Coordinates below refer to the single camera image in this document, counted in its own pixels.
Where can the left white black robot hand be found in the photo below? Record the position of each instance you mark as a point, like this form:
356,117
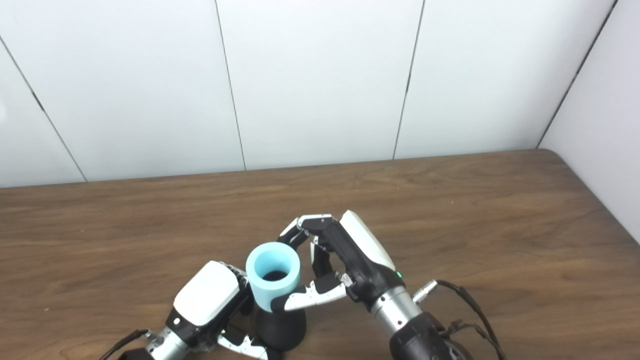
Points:
205,297

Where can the black funnel-shaped nozzle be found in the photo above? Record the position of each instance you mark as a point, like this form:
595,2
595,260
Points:
282,330

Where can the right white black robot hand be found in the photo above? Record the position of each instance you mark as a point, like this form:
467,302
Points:
360,260

